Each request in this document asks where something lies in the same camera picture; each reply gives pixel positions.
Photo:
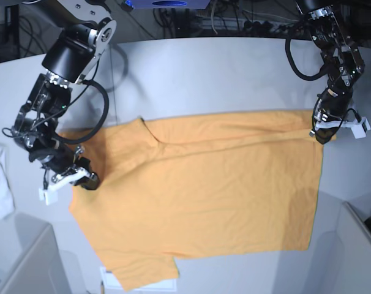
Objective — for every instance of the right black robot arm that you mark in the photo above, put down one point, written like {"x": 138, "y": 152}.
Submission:
{"x": 87, "y": 28}

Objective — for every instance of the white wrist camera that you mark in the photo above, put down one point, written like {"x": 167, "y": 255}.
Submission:
{"x": 359, "y": 129}
{"x": 49, "y": 192}

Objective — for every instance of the white power strip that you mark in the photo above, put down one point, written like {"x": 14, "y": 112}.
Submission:
{"x": 240, "y": 24}

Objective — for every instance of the white table slot plate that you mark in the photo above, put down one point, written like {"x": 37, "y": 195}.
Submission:
{"x": 111, "y": 284}

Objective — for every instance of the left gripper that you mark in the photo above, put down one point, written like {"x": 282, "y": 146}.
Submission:
{"x": 331, "y": 105}

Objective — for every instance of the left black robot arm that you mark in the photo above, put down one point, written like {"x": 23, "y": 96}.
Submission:
{"x": 342, "y": 65}

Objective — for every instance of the grey partition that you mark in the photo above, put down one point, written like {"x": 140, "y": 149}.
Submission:
{"x": 38, "y": 268}
{"x": 342, "y": 259}

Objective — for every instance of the blue grey device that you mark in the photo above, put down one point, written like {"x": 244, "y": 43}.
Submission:
{"x": 155, "y": 4}

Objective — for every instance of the grey right partition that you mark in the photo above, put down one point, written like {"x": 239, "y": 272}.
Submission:
{"x": 342, "y": 259}

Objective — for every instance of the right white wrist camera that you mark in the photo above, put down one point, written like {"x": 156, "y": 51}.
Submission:
{"x": 49, "y": 192}

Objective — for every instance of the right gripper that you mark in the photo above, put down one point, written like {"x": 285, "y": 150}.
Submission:
{"x": 57, "y": 157}

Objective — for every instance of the orange T-shirt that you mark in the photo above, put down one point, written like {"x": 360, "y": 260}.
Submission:
{"x": 203, "y": 186}

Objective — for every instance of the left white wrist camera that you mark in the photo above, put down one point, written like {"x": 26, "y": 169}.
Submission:
{"x": 359, "y": 129}

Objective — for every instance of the grey left partition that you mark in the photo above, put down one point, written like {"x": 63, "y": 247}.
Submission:
{"x": 38, "y": 268}

